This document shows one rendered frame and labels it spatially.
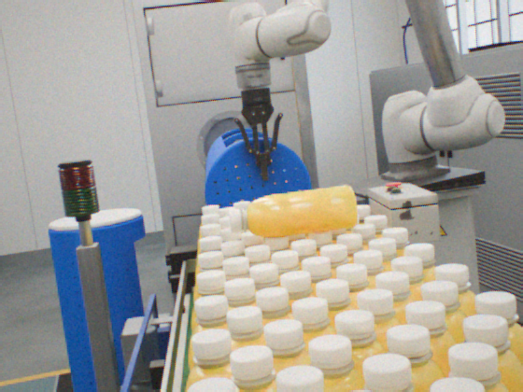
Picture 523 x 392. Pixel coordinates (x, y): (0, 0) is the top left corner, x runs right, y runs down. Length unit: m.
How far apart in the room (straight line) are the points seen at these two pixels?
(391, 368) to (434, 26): 1.58
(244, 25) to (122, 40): 5.22
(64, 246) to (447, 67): 1.23
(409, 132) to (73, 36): 5.08
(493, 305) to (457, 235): 1.53
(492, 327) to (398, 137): 1.60
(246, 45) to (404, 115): 0.69
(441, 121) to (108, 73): 5.09
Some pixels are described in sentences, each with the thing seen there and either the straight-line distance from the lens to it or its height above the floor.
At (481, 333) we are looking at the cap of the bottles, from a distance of 0.66.
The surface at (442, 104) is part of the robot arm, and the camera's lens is 2.10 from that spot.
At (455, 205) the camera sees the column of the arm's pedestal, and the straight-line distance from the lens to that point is 2.23.
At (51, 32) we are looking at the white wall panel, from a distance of 6.93.
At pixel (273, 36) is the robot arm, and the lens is 1.64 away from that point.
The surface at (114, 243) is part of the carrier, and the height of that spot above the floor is 0.97.
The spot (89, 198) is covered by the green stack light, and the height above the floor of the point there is 1.19.
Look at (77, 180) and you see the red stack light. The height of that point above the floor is 1.23.
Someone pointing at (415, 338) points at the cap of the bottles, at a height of 1.10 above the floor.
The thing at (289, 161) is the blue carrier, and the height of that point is 1.16.
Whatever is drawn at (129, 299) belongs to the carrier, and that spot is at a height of 0.80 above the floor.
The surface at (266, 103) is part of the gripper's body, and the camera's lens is 1.76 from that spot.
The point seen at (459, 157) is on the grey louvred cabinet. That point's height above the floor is 0.90.
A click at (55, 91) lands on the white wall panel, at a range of 6.88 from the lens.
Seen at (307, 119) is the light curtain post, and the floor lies 1.22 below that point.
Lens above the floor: 1.33
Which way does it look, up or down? 8 degrees down
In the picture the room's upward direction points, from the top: 7 degrees counter-clockwise
